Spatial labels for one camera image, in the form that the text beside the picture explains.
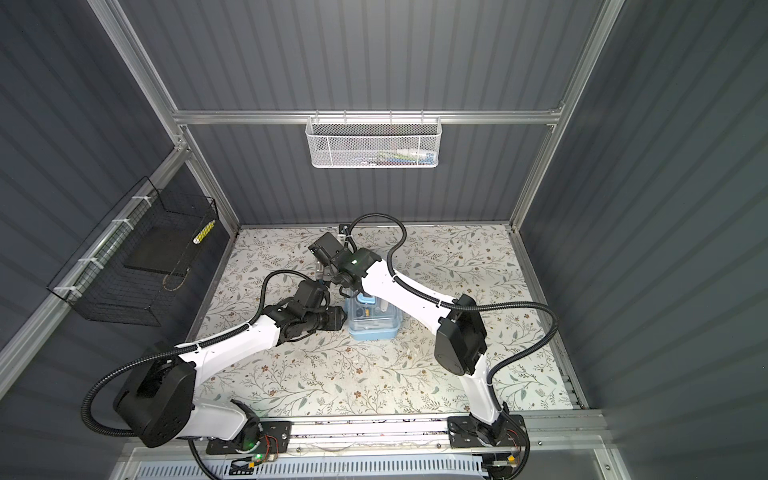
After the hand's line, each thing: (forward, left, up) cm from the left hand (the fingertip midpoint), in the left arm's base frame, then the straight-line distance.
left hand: (341, 316), depth 88 cm
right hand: (+9, 0, +13) cm, 15 cm away
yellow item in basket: (+17, +36, +20) cm, 45 cm away
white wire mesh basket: (+61, -12, +21) cm, 66 cm away
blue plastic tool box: (-2, -8, +1) cm, 8 cm away
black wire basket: (+4, +49, +21) cm, 53 cm away
